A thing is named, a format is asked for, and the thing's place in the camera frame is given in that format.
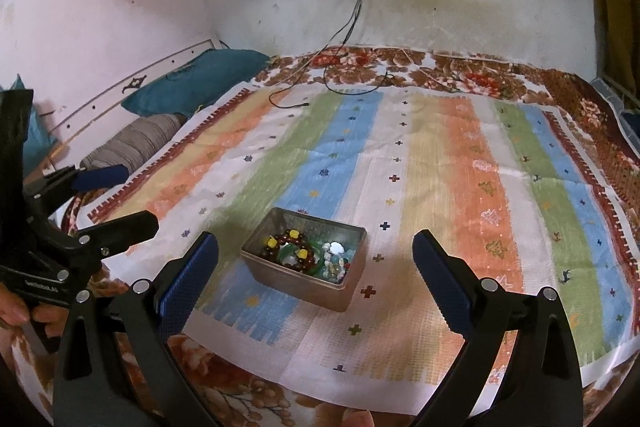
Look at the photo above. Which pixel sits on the green bangle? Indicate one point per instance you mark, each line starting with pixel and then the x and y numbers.
pixel 312 271

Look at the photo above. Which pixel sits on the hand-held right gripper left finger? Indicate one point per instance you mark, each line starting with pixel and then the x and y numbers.
pixel 185 287

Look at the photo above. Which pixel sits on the teal pillow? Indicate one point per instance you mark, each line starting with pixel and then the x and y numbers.
pixel 200 77
pixel 37 137

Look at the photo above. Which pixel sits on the person's right hand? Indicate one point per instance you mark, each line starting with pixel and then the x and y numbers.
pixel 359 419

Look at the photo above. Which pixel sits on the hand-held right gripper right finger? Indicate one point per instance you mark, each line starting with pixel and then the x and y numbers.
pixel 442 282

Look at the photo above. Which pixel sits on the metal tin box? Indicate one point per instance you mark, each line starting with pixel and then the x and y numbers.
pixel 300 292

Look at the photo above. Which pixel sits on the yellow curtain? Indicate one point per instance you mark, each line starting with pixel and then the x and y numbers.
pixel 612 7

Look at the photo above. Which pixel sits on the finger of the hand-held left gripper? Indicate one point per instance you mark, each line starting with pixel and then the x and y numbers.
pixel 100 177
pixel 135 227

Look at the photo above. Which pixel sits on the person's left hand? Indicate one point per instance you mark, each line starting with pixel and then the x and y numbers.
pixel 12 309

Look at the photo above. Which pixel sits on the white bed headboard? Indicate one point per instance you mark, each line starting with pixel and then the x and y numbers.
pixel 150 67

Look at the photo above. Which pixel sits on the grey striped pillow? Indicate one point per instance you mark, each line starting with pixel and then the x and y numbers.
pixel 135 142

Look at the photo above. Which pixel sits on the colourful striped mat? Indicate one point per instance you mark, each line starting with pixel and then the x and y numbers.
pixel 425 157

